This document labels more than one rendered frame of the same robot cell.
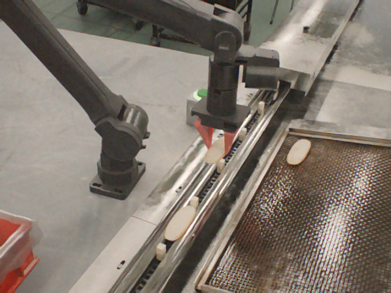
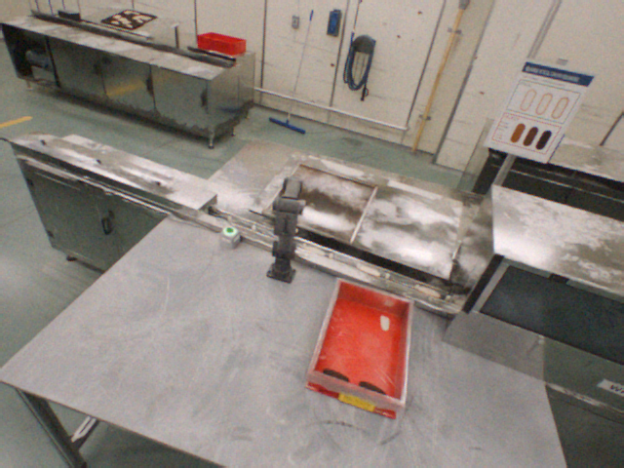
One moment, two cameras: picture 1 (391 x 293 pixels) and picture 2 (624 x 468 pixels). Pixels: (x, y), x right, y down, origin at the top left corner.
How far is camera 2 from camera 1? 1.67 m
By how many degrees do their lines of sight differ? 74
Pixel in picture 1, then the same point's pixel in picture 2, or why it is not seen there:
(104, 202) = (297, 278)
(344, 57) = not seen: hidden behind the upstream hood
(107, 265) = (341, 268)
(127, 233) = (325, 263)
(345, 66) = not seen: hidden behind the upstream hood
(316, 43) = (178, 183)
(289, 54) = (193, 195)
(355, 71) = not seen: hidden behind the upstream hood
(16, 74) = (149, 337)
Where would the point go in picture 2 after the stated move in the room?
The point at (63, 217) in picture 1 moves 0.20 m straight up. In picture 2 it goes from (309, 291) to (315, 256)
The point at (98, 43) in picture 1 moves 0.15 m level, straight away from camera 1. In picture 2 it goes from (99, 292) to (57, 294)
